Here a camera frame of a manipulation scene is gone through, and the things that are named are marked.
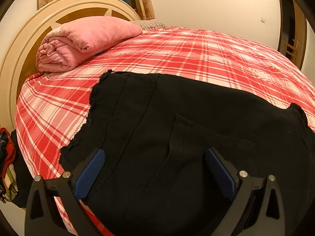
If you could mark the pink folded blanket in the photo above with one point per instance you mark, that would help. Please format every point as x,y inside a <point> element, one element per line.
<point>72,43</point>

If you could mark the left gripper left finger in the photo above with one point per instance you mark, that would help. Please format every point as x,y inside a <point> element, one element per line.
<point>42,215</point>

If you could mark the cream wooden headboard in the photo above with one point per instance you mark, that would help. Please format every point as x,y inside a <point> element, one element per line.
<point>19,61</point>

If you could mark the brown wooden door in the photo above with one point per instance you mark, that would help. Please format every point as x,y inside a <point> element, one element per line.
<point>293,32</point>

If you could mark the red plaid bed sheet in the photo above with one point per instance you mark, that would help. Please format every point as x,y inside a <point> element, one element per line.
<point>52,107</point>

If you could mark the black pants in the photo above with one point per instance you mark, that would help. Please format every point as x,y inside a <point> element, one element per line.
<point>155,130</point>

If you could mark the red clothes pile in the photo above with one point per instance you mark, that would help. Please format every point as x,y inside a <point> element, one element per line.
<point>9,188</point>

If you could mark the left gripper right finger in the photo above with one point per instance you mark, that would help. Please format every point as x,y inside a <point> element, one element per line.
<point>240,204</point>

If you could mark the grey striped pillow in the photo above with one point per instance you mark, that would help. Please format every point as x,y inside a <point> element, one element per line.
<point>149,24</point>

